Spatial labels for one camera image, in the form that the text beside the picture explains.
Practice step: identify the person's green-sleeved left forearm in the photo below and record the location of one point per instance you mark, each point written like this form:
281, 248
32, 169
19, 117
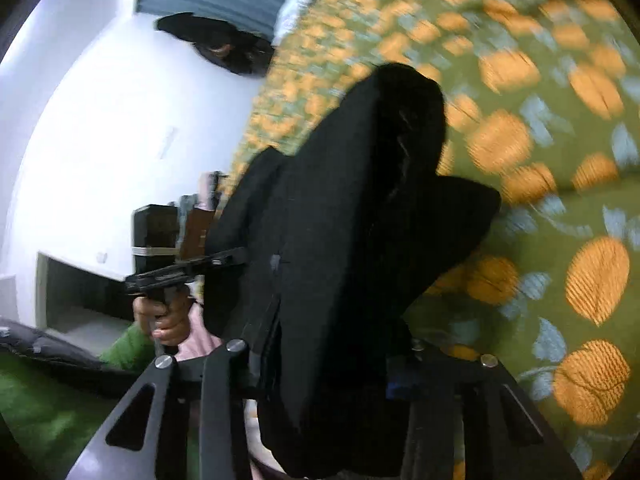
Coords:
127, 350

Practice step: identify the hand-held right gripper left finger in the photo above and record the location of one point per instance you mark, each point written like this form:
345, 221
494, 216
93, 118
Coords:
220, 385

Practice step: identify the green orange printed blanket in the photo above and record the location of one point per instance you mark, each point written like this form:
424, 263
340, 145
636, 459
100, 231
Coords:
525, 160

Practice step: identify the person's left hand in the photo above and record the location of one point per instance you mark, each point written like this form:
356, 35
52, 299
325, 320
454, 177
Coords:
167, 322

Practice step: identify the brown wooden object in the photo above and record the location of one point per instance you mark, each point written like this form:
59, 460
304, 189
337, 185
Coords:
196, 230

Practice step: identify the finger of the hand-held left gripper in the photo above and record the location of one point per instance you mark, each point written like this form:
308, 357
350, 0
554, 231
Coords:
225, 257

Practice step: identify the white pillow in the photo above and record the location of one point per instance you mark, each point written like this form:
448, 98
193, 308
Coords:
297, 7

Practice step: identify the pink cloth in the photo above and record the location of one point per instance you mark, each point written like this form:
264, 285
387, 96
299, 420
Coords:
200, 342

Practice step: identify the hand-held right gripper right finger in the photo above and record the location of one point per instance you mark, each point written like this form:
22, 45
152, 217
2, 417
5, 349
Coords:
492, 395

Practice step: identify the white open shelf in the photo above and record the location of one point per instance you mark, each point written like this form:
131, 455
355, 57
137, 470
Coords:
75, 290

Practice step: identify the black hanging clothes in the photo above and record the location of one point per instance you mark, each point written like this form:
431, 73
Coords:
220, 40

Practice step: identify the dark padded bag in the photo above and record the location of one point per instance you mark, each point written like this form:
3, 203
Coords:
50, 355

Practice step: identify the black pants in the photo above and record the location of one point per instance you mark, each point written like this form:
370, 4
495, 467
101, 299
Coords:
340, 240

